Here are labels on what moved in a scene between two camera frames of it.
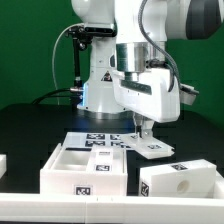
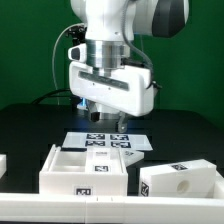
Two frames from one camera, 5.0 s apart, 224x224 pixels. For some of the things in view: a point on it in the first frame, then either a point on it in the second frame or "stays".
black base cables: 76,97 stays
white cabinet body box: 85,169 stays
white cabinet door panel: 106,160 stays
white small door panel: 149,147 → 129,156
